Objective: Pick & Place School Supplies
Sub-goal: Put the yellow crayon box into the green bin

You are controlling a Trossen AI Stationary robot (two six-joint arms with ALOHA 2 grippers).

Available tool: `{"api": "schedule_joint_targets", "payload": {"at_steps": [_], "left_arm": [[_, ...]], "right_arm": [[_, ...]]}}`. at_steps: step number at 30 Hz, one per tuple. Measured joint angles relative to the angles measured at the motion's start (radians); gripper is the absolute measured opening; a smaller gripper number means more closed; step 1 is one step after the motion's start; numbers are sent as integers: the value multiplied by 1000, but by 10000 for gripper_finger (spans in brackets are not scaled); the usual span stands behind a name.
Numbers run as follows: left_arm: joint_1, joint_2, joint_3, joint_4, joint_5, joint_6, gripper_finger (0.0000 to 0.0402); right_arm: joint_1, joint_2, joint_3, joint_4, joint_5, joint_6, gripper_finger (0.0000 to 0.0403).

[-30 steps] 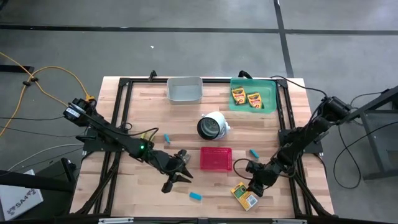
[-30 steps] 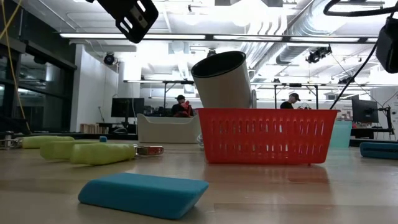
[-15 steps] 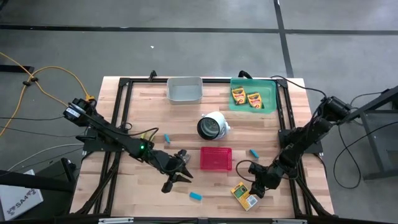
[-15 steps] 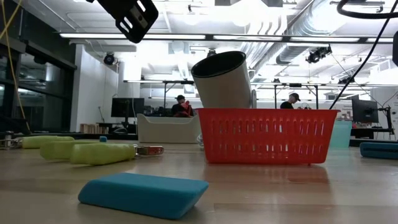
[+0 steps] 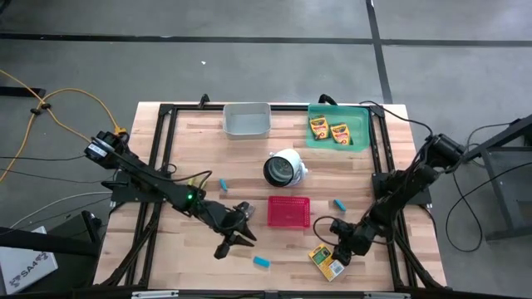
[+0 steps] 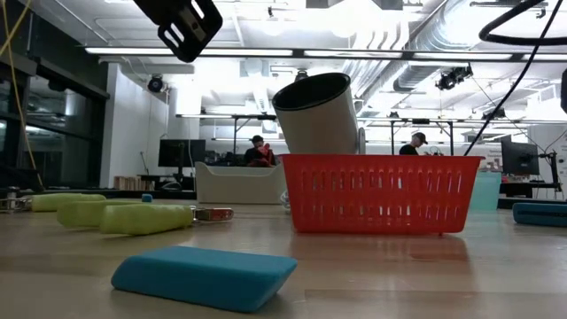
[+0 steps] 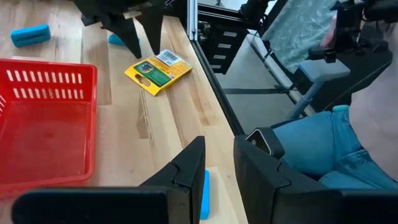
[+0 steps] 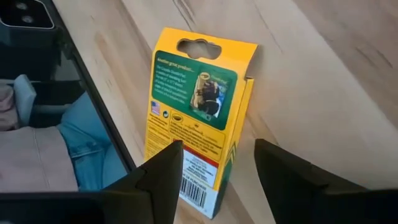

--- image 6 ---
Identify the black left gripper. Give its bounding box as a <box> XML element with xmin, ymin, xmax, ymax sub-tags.
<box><xmin>132</xmin><ymin>0</ymin><xmax>224</xmax><ymax>64</ymax></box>

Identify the red plastic basket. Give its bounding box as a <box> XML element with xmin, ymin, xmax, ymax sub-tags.
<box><xmin>278</xmin><ymin>153</ymin><xmax>485</xmax><ymax>236</ymax></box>

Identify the long light bar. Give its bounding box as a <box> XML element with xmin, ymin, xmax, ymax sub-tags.
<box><xmin>83</xmin><ymin>45</ymin><xmax>567</xmax><ymax>62</ymax></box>

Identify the black computer monitor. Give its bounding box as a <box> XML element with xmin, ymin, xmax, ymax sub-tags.
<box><xmin>158</xmin><ymin>138</ymin><xmax>207</xmax><ymax>178</ymax></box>
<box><xmin>501</xmin><ymin>140</ymin><xmax>541</xmax><ymax>176</ymax></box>

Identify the person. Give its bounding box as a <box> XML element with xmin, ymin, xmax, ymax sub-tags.
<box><xmin>398</xmin><ymin>131</ymin><xmax>430</xmax><ymax>156</ymax></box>
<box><xmin>242</xmin><ymin>135</ymin><xmax>276</xmax><ymax>168</ymax></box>

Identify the red bundle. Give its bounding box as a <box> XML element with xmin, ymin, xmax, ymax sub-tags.
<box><xmin>254</xmin><ymin>144</ymin><xmax>276</xmax><ymax>168</ymax></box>

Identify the wooden crate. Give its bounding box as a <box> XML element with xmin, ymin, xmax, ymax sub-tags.
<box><xmin>113</xmin><ymin>175</ymin><xmax>156</xmax><ymax>192</ymax></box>

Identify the grey plastic bin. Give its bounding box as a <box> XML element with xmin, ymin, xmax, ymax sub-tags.
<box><xmin>194</xmin><ymin>160</ymin><xmax>289</xmax><ymax>206</ymax></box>

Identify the white mug black inside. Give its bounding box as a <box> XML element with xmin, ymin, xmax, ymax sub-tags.
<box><xmin>271</xmin><ymin>72</ymin><xmax>367</xmax><ymax>157</ymax></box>

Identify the black ceiling spotlight cluster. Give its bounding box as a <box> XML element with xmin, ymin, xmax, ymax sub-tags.
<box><xmin>434</xmin><ymin>65</ymin><xmax>474</xmax><ymax>92</ymax></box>

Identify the teal plastic tray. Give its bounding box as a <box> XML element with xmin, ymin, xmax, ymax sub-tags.
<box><xmin>469</xmin><ymin>171</ymin><xmax>503</xmax><ymax>212</ymax></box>

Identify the black desk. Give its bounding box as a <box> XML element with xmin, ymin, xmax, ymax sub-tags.
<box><xmin>499</xmin><ymin>181</ymin><xmax>564</xmax><ymax>199</ymax></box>

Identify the black round wall speaker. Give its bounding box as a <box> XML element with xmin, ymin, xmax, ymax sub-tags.
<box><xmin>147</xmin><ymin>74</ymin><xmax>166</xmax><ymax>94</ymax></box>

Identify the background workstation frame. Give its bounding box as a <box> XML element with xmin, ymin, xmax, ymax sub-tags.
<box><xmin>175</xmin><ymin>113</ymin><xmax>278</xmax><ymax>156</ymax></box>
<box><xmin>358</xmin><ymin>117</ymin><xmax>456</xmax><ymax>156</ymax></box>

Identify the black aluminium table frame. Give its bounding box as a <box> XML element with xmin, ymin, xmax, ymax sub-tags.
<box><xmin>0</xmin><ymin>188</ymin><xmax>567</xmax><ymax>210</ymax></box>

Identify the yellow extension cable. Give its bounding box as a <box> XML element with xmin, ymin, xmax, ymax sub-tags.
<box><xmin>0</xmin><ymin>0</ymin><xmax>45</xmax><ymax>188</ymax></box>

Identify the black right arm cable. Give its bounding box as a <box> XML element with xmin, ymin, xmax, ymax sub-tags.
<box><xmin>462</xmin><ymin>0</ymin><xmax>567</xmax><ymax>157</ymax></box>

